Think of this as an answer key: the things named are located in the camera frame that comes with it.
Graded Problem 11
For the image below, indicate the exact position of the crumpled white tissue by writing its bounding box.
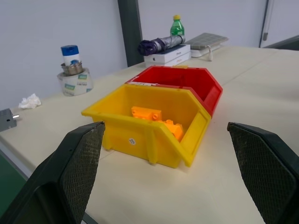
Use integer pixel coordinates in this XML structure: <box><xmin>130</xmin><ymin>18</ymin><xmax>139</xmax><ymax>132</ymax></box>
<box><xmin>18</xmin><ymin>93</ymin><xmax>42</xmax><ymax>110</ymax></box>

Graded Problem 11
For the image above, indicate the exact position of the green plastic soda bottle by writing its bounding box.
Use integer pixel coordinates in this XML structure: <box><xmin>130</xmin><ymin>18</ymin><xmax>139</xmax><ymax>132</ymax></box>
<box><xmin>170</xmin><ymin>14</ymin><xmax>185</xmax><ymax>37</ymax></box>

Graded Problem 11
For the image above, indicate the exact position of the silver metal ring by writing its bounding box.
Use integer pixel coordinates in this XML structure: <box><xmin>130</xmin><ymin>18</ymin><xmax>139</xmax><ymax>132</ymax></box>
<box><xmin>61</xmin><ymin>60</ymin><xmax>84</xmax><ymax>76</ymax></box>

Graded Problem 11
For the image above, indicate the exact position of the chunky orange building brick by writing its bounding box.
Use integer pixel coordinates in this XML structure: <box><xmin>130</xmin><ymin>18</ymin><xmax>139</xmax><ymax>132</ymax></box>
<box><xmin>158</xmin><ymin>119</ymin><xmax>185</xmax><ymax>142</ymax></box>

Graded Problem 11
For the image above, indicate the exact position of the blue capped white bottle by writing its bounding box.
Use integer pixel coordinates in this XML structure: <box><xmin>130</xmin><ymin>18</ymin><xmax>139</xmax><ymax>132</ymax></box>
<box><xmin>60</xmin><ymin>44</ymin><xmax>81</xmax><ymax>67</ymax></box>

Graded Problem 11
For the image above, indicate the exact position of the folded purple grey umbrella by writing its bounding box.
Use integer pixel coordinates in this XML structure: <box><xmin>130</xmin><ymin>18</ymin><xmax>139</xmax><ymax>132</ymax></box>
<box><xmin>137</xmin><ymin>35</ymin><xmax>186</xmax><ymax>56</ymax></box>

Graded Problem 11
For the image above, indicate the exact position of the white iPhone box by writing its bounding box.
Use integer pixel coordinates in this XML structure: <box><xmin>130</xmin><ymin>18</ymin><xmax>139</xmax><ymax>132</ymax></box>
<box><xmin>143</xmin><ymin>44</ymin><xmax>192</xmax><ymax>63</ymax></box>
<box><xmin>144</xmin><ymin>52</ymin><xmax>192</xmax><ymax>67</ymax></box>

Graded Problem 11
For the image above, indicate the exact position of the yellow plastic storage bin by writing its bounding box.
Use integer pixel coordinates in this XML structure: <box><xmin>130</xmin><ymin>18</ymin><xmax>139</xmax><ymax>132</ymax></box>
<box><xmin>81</xmin><ymin>83</ymin><xmax>212</xmax><ymax>169</ymax></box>

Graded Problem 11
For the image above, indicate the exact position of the red plastic storage bin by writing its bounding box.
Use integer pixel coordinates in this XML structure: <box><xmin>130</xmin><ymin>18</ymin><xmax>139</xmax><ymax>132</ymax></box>
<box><xmin>125</xmin><ymin>65</ymin><xmax>224</xmax><ymax>117</ymax></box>

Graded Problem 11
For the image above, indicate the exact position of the flat orange building brick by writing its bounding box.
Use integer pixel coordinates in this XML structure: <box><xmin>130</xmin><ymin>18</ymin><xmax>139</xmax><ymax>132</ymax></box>
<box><xmin>131</xmin><ymin>106</ymin><xmax>163</xmax><ymax>121</ymax></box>

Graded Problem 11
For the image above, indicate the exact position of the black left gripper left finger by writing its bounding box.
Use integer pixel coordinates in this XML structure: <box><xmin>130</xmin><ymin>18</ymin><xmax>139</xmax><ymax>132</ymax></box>
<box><xmin>0</xmin><ymin>121</ymin><xmax>106</xmax><ymax>224</ymax></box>

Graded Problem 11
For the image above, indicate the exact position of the grey metal block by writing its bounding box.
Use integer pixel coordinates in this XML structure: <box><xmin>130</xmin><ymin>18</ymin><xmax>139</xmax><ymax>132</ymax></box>
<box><xmin>0</xmin><ymin>108</ymin><xmax>21</xmax><ymax>132</ymax></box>

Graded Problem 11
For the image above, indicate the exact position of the dark green window post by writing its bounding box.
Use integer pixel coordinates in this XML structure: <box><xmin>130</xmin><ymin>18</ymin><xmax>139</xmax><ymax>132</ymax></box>
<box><xmin>117</xmin><ymin>0</ymin><xmax>143</xmax><ymax>68</ymax></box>

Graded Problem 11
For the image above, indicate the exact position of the white tablet keyboard case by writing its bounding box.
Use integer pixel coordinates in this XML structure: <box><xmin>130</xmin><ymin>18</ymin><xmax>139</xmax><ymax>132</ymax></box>
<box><xmin>185</xmin><ymin>32</ymin><xmax>229</xmax><ymax>58</ymax></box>

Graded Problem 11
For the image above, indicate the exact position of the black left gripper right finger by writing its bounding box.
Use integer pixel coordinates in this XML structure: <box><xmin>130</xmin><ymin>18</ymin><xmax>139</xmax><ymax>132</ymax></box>
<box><xmin>227</xmin><ymin>121</ymin><xmax>299</xmax><ymax>224</ymax></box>

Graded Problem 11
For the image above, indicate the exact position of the white printed tape roll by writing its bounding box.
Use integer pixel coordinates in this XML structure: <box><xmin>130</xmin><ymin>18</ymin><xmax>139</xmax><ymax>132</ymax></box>
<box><xmin>57</xmin><ymin>67</ymin><xmax>94</xmax><ymax>97</ymax></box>

